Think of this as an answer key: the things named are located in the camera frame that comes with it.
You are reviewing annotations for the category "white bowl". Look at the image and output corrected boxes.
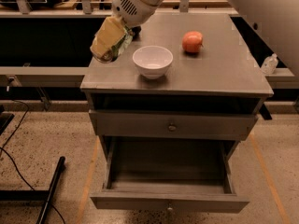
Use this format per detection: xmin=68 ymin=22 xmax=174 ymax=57
xmin=133 ymin=46 xmax=173 ymax=79

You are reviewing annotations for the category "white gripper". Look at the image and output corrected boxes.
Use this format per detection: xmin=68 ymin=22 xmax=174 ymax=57
xmin=90 ymin=0 xmax=156 ymax=58

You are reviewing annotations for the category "grey wooden drawer cabinet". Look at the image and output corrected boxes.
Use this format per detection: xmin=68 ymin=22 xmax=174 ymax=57
xmin=81 ymin=13 xmax=273 ymax=156

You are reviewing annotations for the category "green soda can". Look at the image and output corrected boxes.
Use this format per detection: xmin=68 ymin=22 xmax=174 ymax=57
xmin=91 ymin=34 xmax=133 ymax=63

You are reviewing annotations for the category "grey metal rail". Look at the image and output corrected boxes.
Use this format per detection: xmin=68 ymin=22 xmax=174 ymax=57
xmin=0 ymin=66 xmax=88 ymax=88

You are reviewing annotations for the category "clear sanitizer bottle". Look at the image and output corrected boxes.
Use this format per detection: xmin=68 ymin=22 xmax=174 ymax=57
xmin=261 ymin=53 xmax=278 ymax=75

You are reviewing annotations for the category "dark crumpled chip bag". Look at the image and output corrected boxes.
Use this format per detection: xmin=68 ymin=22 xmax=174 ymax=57
xmin=132 ymin=26 xmax=141 ymax=36

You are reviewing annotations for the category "black floor stand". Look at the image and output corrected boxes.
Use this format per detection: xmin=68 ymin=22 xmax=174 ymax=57
xmin=0 ymin=156 xmax=65 ymax=224

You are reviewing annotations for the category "closed grey top drawer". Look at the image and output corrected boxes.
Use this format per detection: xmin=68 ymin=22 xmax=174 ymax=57
xmin=90 ymin=110 xmax=257 ymax=141

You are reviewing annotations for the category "red apple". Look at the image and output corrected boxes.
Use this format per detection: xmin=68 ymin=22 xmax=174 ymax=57
xmin=182 ymin=31 xmax=203 ymax=53

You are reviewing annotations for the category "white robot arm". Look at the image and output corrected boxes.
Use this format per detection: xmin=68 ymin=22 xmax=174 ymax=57
xmin=91 ymin=0 xmax=299 ymax=76

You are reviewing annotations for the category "open grey middle drawer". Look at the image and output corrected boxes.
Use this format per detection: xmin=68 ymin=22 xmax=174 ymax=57
xmin=91 ymin=137 xmax=249 ymax=213

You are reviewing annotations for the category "black floor cable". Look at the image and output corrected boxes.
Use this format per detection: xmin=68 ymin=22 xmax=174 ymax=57
xmin=0 ymin=100 xmax=66 ymax=224

